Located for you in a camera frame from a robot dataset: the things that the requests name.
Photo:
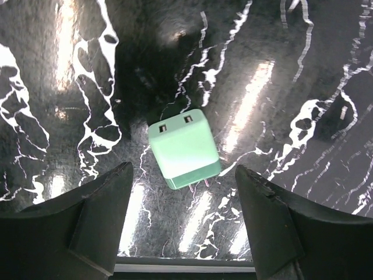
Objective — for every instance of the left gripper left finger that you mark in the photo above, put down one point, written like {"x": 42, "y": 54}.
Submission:
{"x": 73, "y": 236}

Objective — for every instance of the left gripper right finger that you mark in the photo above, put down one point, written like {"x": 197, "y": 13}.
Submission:
{"x": 292, "y": 237}

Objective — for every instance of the green USB charger cube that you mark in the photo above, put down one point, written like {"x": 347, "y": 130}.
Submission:
{"x": 184, "y": 149}

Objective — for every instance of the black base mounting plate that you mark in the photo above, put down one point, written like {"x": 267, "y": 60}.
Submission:
{"x": 181, "y": 268}

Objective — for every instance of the black marbled table mat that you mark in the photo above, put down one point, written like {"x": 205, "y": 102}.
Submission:
{"x": 285, "y": 85}

